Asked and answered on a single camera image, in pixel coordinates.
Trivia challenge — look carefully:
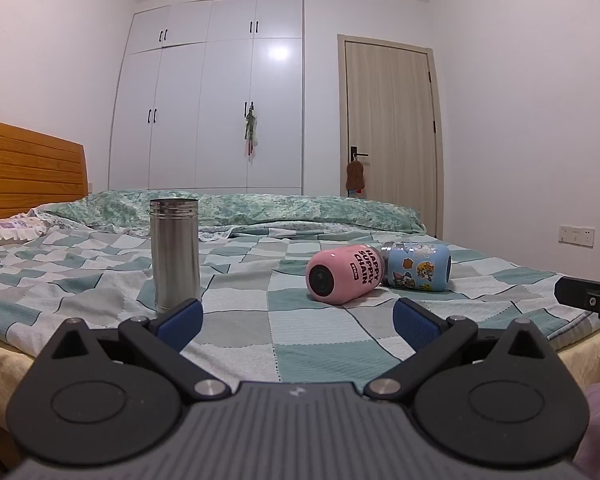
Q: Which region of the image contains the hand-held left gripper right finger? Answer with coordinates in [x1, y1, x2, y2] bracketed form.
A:
[364, 297, 559, 404]

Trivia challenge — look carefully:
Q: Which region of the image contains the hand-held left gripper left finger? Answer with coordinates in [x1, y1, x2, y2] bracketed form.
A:
[35, 298, 232, 404]

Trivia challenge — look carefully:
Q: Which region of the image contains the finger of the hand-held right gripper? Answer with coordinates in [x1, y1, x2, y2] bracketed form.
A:
[554, 276, 600, 341]

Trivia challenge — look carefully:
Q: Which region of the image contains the blue cartoon print cup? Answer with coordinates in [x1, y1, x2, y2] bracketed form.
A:
[379, 240, 454, 294]

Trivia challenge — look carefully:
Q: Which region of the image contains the pink cup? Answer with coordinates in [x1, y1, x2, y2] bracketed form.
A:
[305, 245, 385, 306]

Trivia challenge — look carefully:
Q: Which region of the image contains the stainless steel cup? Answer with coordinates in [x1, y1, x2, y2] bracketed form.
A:
[149, 198, 202, 312]

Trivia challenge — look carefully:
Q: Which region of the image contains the checkered green blanket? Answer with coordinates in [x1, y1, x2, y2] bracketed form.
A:
[0, 224, 600, 387]

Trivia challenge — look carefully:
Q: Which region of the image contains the green floral duvet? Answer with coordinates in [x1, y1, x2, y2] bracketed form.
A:
[32, 189, 427, 242]

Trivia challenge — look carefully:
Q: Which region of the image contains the yellow bed sheet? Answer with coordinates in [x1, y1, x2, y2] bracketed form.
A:
[0, 332, 37, 463]

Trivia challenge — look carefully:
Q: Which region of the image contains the beige wooden door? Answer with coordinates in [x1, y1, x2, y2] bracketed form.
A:
[337, 34, 444, 237]

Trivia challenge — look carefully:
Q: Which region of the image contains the white frilled pillow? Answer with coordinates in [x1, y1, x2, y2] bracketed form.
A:
[0, 213, 49, 249]

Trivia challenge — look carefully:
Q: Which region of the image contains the green hanging toy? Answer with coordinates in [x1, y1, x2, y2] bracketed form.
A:
[243, 102, 260, 157]

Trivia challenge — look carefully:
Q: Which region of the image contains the wooden headboard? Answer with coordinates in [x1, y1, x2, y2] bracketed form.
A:
[0, 117, 89, 222]

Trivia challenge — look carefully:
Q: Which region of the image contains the white wardrobe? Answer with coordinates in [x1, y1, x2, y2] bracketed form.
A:
[107, 0, 305, 197]

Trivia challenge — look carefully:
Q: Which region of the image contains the white wall socket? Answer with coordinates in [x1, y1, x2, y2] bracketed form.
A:
[558, 224, 596, 249]

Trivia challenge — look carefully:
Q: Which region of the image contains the brown bag on door handle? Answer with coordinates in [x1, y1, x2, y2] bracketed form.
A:
[345, 155, 366, 197]

